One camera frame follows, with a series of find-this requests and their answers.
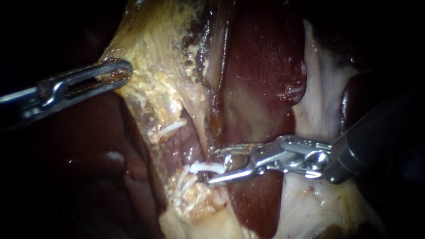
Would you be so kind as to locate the right arm instrument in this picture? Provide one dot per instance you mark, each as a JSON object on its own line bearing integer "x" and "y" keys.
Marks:
{"x": 285, "y": 154}

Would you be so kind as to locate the dark right arm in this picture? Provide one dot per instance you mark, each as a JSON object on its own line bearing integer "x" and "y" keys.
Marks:
{"x": 372, "y": 139}

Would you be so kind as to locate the gallbladder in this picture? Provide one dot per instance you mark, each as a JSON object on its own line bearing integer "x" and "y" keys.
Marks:
{"x": 156, "y": 66}

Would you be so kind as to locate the pale fatty tissue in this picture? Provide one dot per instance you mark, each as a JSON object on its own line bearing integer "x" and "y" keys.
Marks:
{"x": 299, "y": 205}
{"x": 318, "y": 93}

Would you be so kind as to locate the left arm instrument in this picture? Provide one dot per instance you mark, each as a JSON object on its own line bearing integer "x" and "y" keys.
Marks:
{"x": 30, "y": 101}

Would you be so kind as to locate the white clip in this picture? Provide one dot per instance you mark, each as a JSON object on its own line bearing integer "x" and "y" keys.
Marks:
{"x": 186, "y": 182}
{"x": 172, "y": 127}
{"x": 207, "y": 167}

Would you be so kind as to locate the dark red liver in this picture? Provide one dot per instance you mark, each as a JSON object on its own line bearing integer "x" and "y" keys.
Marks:
{"x": 262, "y": 73}

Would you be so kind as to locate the thin tube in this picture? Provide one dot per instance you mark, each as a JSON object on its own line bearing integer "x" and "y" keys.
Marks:
{"x": 206, "y": 139}

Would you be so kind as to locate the right arm instrument jaw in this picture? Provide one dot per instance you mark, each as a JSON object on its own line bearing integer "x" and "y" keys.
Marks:
{"x": 232, "y": 149}
{"x": 229, "y": 177}

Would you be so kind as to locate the left arm instrument jaw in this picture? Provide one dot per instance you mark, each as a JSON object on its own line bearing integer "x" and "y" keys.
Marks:
{"x": 99, "y": 68}

